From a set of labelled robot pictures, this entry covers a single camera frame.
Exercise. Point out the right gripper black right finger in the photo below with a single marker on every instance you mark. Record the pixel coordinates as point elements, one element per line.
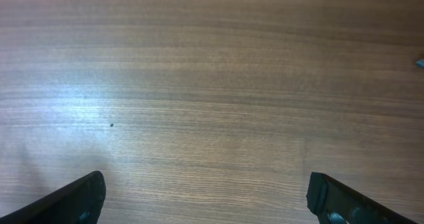
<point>333,202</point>

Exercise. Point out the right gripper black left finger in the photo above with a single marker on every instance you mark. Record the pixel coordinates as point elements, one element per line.
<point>78,202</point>

